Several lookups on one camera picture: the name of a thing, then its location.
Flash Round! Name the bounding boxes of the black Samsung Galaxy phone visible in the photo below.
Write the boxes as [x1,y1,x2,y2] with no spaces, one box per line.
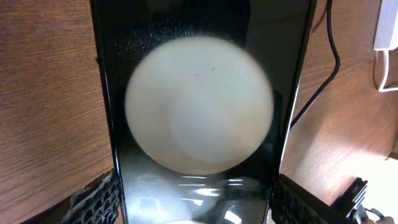
[90,0,317,223]

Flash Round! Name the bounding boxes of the black aluminium frame rail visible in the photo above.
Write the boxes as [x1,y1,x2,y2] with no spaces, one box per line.
[331,177,368,223]

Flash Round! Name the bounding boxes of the black USB charger cable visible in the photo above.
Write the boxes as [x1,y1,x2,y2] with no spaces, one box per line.
[289,0,341,130]

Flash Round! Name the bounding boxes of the white power strip red switches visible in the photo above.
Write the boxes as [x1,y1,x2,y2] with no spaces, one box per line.
[373,0,397,51]

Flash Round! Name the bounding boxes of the white power strip cord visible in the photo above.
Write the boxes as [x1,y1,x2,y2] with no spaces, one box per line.
[377,49,398,93]

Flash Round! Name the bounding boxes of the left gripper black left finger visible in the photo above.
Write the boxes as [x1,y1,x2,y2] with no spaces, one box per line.
[22,170,120,224]

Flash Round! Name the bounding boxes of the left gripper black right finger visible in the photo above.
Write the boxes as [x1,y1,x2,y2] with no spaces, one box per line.
[271,174,351,224]

